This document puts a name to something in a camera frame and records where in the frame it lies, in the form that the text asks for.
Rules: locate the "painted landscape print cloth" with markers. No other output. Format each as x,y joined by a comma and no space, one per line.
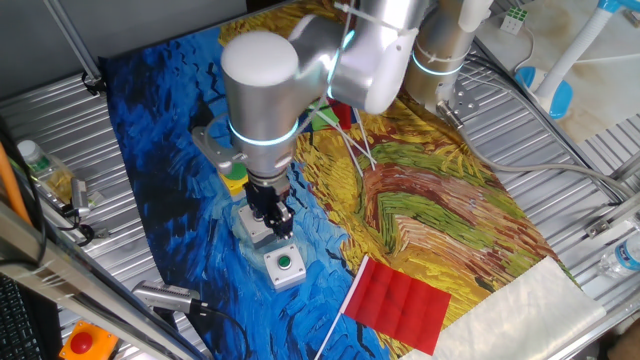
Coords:
425,210

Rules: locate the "orange emergency stop box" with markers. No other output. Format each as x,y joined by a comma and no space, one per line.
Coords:
87,342

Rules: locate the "grey metal rod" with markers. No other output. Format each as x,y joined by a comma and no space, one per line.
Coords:
75,47

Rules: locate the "orange pole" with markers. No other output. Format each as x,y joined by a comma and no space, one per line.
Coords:
11,185

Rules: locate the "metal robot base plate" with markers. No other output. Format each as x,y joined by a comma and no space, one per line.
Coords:
465,100

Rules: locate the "wrist camera with silver bracket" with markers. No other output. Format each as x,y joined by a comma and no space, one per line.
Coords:
215,150

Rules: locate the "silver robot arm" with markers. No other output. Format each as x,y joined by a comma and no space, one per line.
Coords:
260,90

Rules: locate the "white and blue desk lamp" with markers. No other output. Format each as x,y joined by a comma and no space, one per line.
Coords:
575,50

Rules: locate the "large red flag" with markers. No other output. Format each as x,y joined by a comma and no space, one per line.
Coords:
400,305

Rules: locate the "rubik's cube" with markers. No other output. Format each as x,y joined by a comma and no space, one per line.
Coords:
514,20

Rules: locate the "plastic bottle yellow liquid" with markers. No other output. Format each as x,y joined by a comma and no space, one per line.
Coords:
45,170

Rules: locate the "water bottle blue label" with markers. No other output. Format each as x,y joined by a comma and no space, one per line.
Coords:
622,257

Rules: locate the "grey box red button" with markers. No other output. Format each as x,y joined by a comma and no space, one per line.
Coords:
255,232

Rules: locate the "small green flag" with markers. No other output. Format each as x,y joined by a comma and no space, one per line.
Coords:
325,120

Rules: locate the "yellow box green mushroom button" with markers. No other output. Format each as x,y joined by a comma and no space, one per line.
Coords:
236,182

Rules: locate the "silver ribbed handheld device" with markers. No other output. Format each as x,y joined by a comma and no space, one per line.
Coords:
162,296

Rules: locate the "grey box green button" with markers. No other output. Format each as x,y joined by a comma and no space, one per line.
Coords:
285,274

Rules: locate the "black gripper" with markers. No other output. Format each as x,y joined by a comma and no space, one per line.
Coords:
260,200

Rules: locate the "small silver clamp device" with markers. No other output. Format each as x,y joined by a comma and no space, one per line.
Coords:
80,197

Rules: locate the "small dark blue flag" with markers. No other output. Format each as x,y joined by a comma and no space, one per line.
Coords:
367,145

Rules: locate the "small red flag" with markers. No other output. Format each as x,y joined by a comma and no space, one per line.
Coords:
344,117

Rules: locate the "white marbled sheet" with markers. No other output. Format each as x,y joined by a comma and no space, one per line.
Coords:
515,320

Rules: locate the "aluminium frame beam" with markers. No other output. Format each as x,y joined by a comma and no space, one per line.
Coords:
75,280

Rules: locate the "aluminium profile bracket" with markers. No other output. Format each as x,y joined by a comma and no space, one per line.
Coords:
612,217

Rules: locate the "black keyboard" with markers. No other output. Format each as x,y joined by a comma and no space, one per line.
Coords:
20,325

